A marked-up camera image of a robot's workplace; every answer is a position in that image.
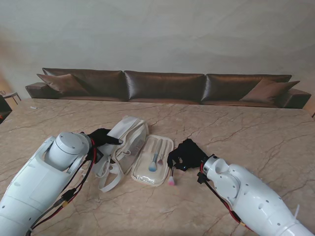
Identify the red black cable bundle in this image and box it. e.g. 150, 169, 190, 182
204, 180, 252, 231
27, 139, 99, 233

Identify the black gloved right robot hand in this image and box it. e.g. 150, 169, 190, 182
166, 139, 215, 172

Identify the makeup brush with blue tip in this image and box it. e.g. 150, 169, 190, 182
148, 141, 160, 172

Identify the dark chair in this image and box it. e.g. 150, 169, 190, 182
0, 94, 13, 124

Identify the brown leather cushion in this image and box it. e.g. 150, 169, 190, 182
239, 78, 301, 104
36, 73, 91, 96

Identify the small side table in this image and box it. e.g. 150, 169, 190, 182
0, 90, 22, 106

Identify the brown leather sofa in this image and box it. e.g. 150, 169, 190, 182
25, 68, 312, 109

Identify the cream fabric cosmetics bag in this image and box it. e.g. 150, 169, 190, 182
94, 116, 175, 194

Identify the makeup brush with pink tip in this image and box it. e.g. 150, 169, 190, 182
167, 167, 176, 186

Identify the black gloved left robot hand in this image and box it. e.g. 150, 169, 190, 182
87, 128, 124, 148

